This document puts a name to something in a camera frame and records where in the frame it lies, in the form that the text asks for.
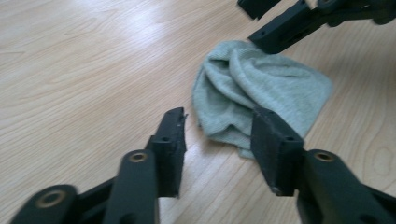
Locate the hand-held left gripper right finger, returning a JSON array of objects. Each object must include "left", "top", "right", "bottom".
[{"left": 249, "top": 106, "right": 305, "bottom": 197}]

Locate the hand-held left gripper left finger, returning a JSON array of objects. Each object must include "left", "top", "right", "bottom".
[{"left": 145, "top": 106, "right": 189, "bottom": 199}]

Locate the light green towel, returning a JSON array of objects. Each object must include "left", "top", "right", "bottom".
[{"left": 191, "top": 39, "right": 334, "bottom": 160}]

